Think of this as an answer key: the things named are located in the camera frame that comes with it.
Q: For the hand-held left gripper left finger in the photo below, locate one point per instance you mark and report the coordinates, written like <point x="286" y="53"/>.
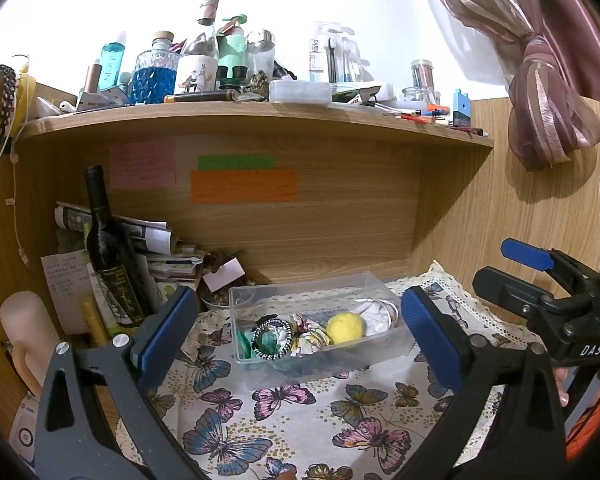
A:
<point x="167" y="335"/>

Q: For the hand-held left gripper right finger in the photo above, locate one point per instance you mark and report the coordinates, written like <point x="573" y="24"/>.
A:
<point x="427" y="340"/>

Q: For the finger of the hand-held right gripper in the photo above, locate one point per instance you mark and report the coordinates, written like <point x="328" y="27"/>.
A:
<point x="507" y="292"/>
<point x="527" y="255"/>

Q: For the white face mask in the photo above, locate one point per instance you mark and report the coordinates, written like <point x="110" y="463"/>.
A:
<point x="375" y="312"/>

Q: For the yellow soft ball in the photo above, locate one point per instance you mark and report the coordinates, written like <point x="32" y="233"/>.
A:
<point x="346" y="329"/>

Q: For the silver mesh scrunchie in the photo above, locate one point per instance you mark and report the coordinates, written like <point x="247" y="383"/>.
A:
<point x="257" y="332"/>

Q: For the teal knitted cloth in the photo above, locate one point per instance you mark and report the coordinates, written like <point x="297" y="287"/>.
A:
<point x="268" y="344"/>

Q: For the floral scrunchie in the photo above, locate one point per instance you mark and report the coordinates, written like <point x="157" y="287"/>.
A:
<point x="310" y="337"/>

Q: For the clear plastic container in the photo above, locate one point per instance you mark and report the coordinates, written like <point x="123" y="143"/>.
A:
<point x="300" y="295"/>

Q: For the person's right hand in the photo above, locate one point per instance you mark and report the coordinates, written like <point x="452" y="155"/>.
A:
<point x="562" y="385"/>

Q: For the small bowl of trinkets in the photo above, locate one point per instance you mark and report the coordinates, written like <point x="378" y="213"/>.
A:
<point x="214" y="301"/>

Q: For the stack of booklets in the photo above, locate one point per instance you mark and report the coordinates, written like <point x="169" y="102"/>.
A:
<point x="172" y="265"/>

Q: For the yellow marker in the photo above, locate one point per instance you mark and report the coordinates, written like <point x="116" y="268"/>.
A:
<point x="94" y="320"/>

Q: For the small white card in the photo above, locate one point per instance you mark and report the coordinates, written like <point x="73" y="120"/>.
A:
<point x="222" y="275"/>

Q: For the dark wine bottle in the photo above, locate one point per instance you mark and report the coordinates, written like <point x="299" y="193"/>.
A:
<point x="111" y="260"/>

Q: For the rolled newspaper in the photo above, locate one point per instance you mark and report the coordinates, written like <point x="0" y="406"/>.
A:
<point x="140" y="230"/>

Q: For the white handwritten note paper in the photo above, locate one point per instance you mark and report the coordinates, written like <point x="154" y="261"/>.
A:
<point x="62" y="285"/>

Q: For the pale pink cylinder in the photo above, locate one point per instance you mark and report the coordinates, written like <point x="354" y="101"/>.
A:
<point x="27" y="335"/>

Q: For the butterfly print tablecloth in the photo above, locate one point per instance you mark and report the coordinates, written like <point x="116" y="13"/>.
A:
<point x="300" y="425"/>

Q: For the mauve striped curtain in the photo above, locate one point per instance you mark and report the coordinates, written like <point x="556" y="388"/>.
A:
<point x="545" y="100"/>

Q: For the orange sticky note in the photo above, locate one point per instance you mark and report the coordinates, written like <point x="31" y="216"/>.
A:
<point x="242" y="186"/>

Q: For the pink sticky note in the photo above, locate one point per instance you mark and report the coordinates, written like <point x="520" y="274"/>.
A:
<point x="142" y="165"/>

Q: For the white paper with blue logo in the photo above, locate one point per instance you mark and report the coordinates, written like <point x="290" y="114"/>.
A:
<point x="25" y="435"/>

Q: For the green sticky note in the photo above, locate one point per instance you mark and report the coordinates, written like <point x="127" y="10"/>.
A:
<point x="236" y="162"/>

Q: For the glass jar with sticks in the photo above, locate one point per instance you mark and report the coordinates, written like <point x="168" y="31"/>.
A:
<point x="422" y="77"/>

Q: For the brown pen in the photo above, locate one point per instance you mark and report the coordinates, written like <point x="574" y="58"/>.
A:
<point x="200" y="97"/>

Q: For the white printed packet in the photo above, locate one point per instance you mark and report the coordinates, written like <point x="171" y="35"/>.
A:
<point x="102" y="100"/>

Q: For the wooden shelf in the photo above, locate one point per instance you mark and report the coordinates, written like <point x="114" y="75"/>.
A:
<point x="305" y="125"/>

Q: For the glass bottle with blue beads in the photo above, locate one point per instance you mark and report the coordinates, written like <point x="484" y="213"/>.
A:
<point x="152" y="82"/>

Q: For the clear bottle with illustrated label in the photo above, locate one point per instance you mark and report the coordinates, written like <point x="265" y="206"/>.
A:
<point x="196" y="72"/>

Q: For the black binoculars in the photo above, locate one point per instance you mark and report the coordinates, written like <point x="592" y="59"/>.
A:
<point x="232" y="76"/>

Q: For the copper cosmetic tube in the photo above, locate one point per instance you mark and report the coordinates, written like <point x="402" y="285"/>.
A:
<point x="92" y="76"/>

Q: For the yellow ribbon roll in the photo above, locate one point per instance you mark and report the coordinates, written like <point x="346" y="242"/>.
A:
<point x="24" y="100"/>

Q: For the white lidded plastic box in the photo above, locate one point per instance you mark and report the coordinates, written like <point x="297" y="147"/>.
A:
<point x="300" y="92"/>

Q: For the clear toothbrush pack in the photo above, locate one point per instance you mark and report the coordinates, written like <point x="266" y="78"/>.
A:
<point x="335" y="55"/>

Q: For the turquoise liquid bottle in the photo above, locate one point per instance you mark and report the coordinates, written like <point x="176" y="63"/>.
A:
<point x="111" y="62"/>

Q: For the black lace band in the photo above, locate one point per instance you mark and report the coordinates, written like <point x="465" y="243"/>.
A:
<point x="4" y="105"/>

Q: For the clear jar with silver lid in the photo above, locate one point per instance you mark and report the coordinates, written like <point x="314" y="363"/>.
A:
<point x="260" y="55"/>

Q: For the mint green pump bottle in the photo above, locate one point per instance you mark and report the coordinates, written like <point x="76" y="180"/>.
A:
<point x="231" y="45"/>

